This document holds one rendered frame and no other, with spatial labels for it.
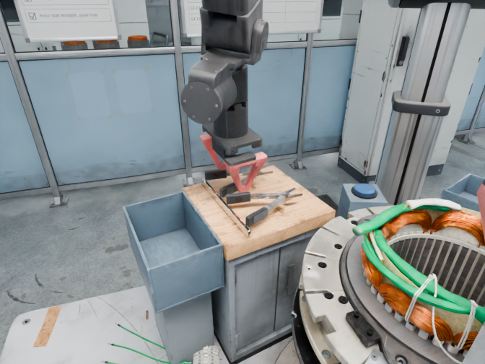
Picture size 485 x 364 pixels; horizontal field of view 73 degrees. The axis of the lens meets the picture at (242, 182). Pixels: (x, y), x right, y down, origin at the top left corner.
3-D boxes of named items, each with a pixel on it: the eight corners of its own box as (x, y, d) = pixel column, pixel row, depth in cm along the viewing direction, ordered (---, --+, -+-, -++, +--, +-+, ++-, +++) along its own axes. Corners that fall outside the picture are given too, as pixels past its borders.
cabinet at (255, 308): (231, 367, 60) (228, 261, 47) (194, 296, 74) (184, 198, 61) (315, 323, 68) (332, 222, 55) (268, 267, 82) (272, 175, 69)
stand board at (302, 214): (226, 261, 47) (226, 248, 46) (182, 198, 61) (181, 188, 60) (334, 222, 55) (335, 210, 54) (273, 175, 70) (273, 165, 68)
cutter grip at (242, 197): (226, 204, 53) (226, 196, 52) (226, 202, 54) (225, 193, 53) (250, 201, 54) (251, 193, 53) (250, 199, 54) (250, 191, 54)
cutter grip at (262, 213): (248, 227, 48) (248, 218, 47) (245, 224, 48) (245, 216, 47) (267, 217, 50) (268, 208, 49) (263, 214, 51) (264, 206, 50)
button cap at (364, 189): (377, 197, 63) (378, 193, 63) (356, 196, 63) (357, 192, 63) (371, 186, 67) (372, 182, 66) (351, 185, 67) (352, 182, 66)
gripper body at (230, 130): (226, 159, 50) (224, 113, 46) (201, 133, 57) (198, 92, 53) (263, 149, 52) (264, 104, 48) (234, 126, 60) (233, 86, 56)
